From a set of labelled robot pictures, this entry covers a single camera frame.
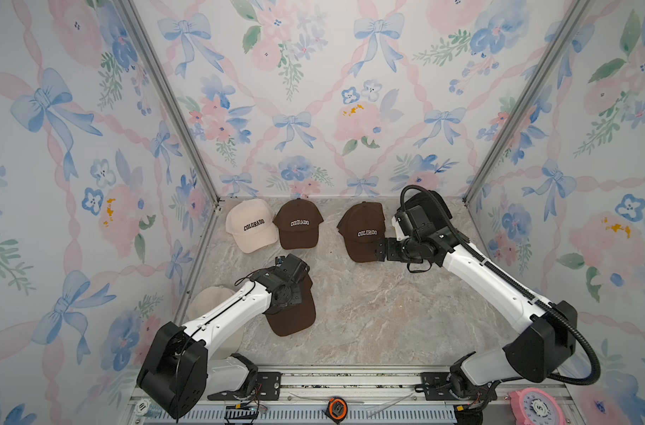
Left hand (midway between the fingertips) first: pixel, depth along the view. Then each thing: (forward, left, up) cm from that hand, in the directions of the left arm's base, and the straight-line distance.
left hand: (293, 295), depth 85 cm
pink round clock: (-29, -65, -3) cm, 71 cm away
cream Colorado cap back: (+30, +19, +1) cm, 35 cm away
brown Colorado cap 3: (-6, -1, -5) cm, 8 cm away
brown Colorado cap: (+30, +1, +1) cm, 30 cm away
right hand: (+9, -30, +12) cm, 34 cm away
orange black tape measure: (-30, -14, -3) cm, 33 cm away
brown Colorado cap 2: (+28, -24, +1) cm, 36 cm away
